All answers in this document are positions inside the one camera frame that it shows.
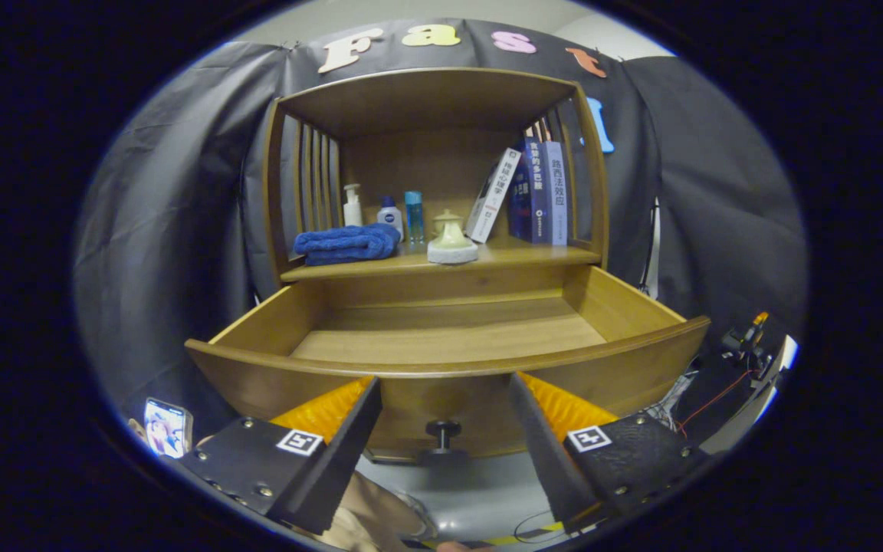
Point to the wooden drawer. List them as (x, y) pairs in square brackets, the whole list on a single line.
[(449, 337)]

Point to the white bottle with blue cap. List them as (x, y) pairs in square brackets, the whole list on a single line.
[(390, 218)]

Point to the clear blue bottle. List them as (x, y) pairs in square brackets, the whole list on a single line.
[(414, 218)]

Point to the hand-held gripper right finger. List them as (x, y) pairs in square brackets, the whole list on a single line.
[(545, 460)]

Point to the white book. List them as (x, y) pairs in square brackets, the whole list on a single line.
[(491, 199)]

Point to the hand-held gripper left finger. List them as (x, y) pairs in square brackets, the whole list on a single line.
[(342, 468)]

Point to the black drawer knob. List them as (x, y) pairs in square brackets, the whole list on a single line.
[(443, 429)]

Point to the black and orange device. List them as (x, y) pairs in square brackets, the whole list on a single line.
[(748, 337)]

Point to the dark blue book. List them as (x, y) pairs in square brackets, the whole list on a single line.
[(533, 199)]

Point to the blue folded towel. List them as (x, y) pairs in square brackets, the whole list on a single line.
[(346, 244)]

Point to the black backdrop cloth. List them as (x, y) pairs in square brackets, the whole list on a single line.
[(181, 192)]

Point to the black tripod stand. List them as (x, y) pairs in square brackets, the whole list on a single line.
[(651, 253)]

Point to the pale grey-blue book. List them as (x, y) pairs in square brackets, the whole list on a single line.
[(556, 195)]

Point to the wooden cabinet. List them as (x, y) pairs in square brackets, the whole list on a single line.
[(426, 100)]

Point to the wooden countertop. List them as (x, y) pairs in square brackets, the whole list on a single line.
[(533, 251)]

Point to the smartphone with lit screen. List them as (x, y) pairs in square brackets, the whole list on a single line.
[(165, 429)]

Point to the pale green brush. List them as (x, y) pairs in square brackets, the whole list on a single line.
[(453, 249)]

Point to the white pump bottle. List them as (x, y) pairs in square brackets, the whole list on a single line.
[(352, 213)]

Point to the person's leg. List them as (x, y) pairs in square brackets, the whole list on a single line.
[(372, 506)]

